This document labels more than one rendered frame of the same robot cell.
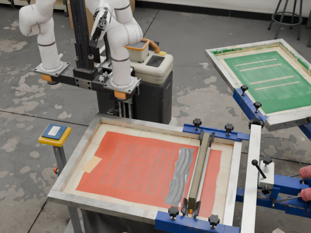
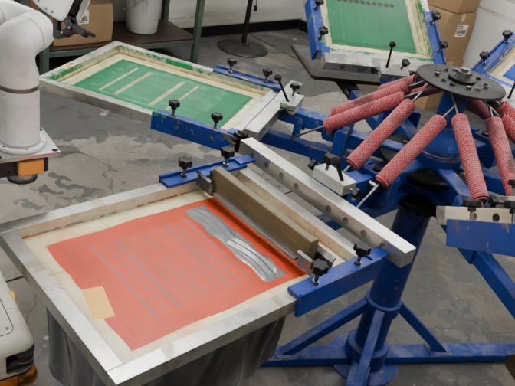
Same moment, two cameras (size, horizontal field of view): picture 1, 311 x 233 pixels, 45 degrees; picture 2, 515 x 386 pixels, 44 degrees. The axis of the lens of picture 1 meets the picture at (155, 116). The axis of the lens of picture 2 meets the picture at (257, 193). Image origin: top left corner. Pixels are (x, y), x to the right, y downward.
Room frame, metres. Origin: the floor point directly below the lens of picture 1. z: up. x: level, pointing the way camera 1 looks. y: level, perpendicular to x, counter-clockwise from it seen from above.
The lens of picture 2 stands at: (0.47, 1.10, 1.94)
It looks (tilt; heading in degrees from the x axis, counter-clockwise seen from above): 30 degrees down; 299
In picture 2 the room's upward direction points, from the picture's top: 11 degrees clockwise
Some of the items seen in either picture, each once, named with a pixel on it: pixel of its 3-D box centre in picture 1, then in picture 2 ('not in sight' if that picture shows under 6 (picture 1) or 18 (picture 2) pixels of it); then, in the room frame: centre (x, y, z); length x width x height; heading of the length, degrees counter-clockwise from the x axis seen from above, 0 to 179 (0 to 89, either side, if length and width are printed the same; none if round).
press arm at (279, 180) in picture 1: (277, 183); (342, 187); (1.07, -0.53, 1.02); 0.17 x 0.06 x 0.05; 75
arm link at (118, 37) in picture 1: (121, 42); (19, 52); (1.68, 0.17, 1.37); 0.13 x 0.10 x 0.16; 115
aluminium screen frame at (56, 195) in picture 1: (152, 167); (193, 250); (1.21, 0.01, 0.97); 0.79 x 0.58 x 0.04; 75
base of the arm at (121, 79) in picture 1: (122, 68); (17, 112); (1.69, 0.17, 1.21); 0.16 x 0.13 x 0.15; 159
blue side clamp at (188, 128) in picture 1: (211, 135); (204, 178); (1.42, -0.29, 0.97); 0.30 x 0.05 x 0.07; 75
